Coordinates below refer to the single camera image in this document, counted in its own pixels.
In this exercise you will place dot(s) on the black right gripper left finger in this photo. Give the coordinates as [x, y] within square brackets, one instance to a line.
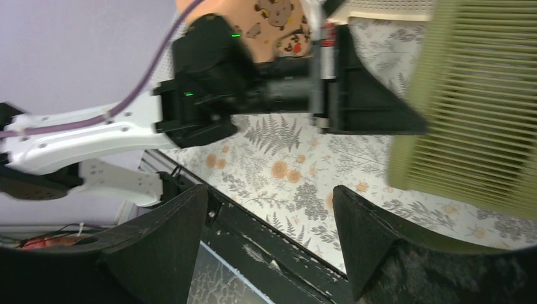
[149, 259]

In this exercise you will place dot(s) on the cream perforated plastic basket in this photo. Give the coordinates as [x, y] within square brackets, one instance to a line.
[397, 10]

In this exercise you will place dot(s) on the floral patterned table mat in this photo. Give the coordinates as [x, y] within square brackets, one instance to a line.
[280, 168]

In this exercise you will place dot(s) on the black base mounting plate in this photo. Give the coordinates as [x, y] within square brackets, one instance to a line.
[278, 266]

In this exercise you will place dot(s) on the orange bucket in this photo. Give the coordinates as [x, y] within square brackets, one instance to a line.
[269, 28]

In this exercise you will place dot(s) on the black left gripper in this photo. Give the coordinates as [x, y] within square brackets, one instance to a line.
[336, 88]

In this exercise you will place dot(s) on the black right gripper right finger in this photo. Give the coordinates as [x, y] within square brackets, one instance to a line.
[390, 259]

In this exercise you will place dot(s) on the green ribbed waste bin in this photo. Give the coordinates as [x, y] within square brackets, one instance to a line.
[475, 83]

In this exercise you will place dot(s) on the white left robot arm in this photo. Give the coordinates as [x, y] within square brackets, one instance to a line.
[215, 77]

